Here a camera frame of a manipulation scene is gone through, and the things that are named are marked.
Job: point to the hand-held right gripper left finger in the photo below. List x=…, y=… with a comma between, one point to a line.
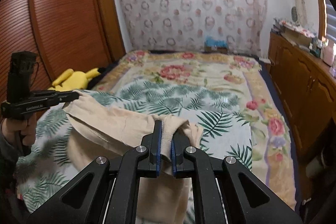
x=158, y=150

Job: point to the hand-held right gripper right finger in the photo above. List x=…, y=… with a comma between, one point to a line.
x=173, y=158

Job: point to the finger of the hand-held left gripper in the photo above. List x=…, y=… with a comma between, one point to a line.
x=67, y=96

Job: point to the beige printed t-shirt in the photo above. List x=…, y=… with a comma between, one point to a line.
x=105, y=124

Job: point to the person's left hand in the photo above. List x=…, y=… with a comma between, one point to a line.
x=26, y=130

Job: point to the yellow plush toy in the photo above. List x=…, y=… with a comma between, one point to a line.
x=71, y=81

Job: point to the palm leaf blanket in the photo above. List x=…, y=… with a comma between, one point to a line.
x=168, y=98

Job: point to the wooden louvered wardrobe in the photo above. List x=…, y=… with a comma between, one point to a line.
x=57, y=24

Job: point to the floral blanket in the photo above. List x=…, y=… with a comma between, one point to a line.
x=199, y=69

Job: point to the small cardboard box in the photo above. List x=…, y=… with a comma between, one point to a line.
x=216, y=50

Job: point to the dark blue bed sheet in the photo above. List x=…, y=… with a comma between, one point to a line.
x=283, y=119

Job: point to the blue cloth bundle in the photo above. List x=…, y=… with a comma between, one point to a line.
x=215, y=42

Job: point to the wooden cabinet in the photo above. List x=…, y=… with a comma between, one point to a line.
x=296, y=82

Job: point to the circle patterned hanging cloth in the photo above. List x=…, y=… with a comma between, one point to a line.
x=189, y=3

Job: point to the open cardboard box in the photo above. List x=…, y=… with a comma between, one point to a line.
x=298, y=39

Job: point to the pink bottle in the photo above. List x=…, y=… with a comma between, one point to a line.
x=330, y=54

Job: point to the small round fan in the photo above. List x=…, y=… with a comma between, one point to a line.
x=294, y=13

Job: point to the grey window blind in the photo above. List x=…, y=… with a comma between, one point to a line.
x=331, y=16

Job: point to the wooden window frame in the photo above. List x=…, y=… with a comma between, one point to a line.
x=320, y=8

